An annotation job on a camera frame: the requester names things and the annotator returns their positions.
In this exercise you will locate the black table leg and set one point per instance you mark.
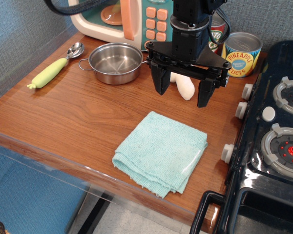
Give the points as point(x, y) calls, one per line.
point(96, 214)

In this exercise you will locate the black toy stove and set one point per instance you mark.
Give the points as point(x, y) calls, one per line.
point(259, 182)

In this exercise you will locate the tomato sauce can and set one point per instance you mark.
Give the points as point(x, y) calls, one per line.
point(218, 27)

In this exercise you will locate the pineapple slices can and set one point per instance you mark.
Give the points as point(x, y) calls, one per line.
point(242, 50)

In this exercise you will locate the stainless steel bowl with handles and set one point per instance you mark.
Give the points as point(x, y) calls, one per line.
point(116, 63)

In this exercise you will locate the plush white mushroom toy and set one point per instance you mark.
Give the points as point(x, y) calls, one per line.
point(184, 85)

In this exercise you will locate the toy microwave oven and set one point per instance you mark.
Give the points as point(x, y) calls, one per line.
point(135, 22)

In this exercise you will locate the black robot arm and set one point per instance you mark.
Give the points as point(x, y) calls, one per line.
point(188, 10)

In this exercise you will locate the teal folded cloth napkin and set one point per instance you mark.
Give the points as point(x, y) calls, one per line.
point(160, 154)

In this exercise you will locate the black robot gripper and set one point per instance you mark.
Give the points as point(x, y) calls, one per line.
point(188, 54)

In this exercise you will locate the spoon with green handle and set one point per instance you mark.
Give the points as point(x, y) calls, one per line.
point(45, 76)

